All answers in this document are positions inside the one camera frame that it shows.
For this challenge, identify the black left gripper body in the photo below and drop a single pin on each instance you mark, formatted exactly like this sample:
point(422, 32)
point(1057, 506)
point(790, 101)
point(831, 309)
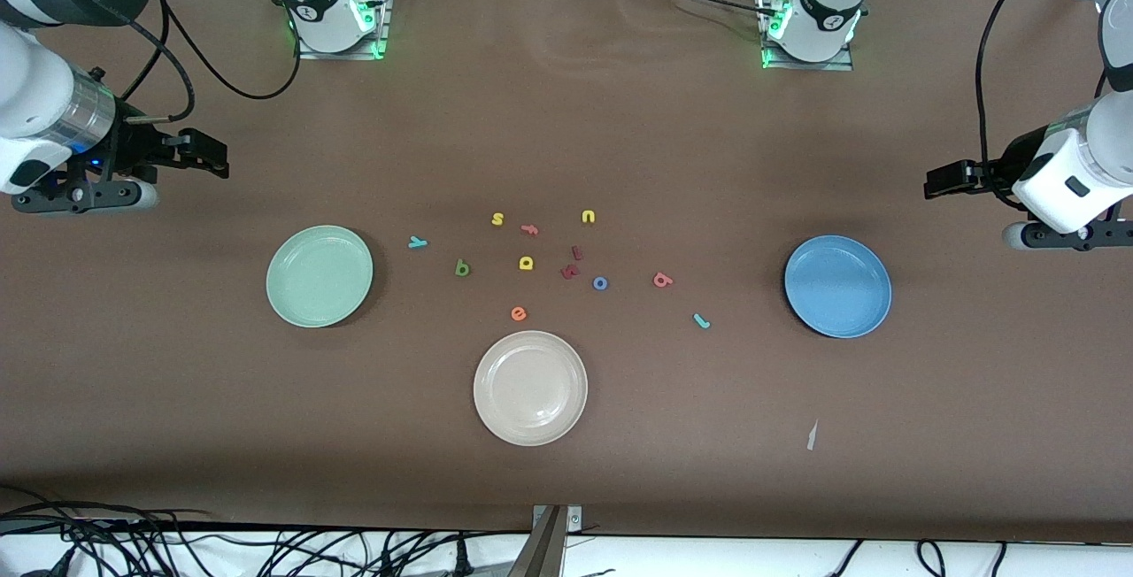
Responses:
point(1014, 160)

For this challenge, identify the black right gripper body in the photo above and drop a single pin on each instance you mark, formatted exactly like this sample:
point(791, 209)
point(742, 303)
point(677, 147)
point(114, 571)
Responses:
point(134, 145)

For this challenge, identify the teal letter l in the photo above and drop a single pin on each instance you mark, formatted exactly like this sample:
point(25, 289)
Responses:
point(701, 321)

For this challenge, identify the red letter g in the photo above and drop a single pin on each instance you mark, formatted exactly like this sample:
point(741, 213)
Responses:
point(660, 277)

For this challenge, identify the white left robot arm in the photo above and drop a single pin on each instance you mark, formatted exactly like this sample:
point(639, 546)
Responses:
point(823, 11)

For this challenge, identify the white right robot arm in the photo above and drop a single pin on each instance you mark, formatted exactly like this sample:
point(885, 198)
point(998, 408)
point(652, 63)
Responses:
point(327, 2)

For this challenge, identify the blue plate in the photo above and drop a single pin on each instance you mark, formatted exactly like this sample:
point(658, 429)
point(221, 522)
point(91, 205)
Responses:
point(837, 287)

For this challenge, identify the green plate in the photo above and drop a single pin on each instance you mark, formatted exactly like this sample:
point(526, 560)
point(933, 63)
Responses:
point(319, 276)

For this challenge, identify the white paper scrap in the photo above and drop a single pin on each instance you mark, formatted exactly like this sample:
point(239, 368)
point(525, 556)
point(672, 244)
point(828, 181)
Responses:
point(812, 435)

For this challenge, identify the brown table cover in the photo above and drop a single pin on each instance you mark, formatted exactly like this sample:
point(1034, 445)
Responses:
point(566, 117)

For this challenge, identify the beige plate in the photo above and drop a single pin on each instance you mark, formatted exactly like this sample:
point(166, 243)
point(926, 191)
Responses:
point(530, 388)

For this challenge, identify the grey metal beam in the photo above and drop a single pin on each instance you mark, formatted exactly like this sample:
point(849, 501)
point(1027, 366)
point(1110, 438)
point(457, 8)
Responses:
point(542, 555)

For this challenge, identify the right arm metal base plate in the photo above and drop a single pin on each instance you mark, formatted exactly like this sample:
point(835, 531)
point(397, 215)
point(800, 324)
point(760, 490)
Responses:
point(310, 52)

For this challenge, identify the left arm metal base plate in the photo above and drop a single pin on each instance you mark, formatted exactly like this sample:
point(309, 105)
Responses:
point(841, 66)

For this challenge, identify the small metal bracket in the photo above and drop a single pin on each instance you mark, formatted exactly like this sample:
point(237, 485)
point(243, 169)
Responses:
point(574, 519)

